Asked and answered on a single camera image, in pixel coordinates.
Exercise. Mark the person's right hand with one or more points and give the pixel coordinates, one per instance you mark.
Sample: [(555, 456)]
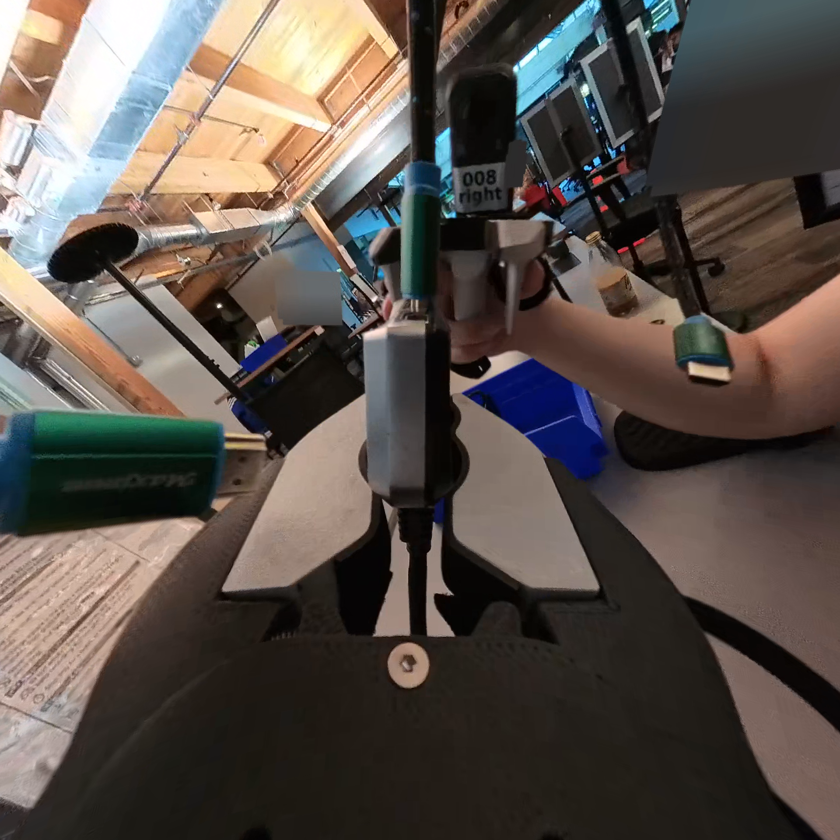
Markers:
[(512, 328)]

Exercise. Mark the silver hdmi switch box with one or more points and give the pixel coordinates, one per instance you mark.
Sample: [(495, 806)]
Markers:
[(394, 407)]

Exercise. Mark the black wrist rest pad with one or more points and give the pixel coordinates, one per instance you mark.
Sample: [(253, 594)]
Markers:
[(689, 449)]

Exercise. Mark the grey panel on stand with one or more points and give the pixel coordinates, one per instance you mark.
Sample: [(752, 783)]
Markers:
[(558, 141), (620, 85)]

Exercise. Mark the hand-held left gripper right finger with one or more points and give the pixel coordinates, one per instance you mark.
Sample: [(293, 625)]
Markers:
[(525, 525)]

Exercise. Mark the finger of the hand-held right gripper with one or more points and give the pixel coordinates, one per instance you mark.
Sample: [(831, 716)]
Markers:
[(384, 256), (518, 236)]

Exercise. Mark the glass bottle with brown drink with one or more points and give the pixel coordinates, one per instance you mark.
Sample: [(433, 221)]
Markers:
[(617, 289)]

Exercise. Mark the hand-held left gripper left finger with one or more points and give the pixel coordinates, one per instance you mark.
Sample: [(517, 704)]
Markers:
[(308, 525)]

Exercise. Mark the large silver air duct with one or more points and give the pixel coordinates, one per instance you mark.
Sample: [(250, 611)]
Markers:
[(98, 98)]

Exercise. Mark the blue storage bin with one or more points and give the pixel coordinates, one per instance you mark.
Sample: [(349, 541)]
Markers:
[(259, 359), (558, 426)]

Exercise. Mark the person's right forearm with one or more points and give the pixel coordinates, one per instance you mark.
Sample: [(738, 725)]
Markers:
[(656, 380)]

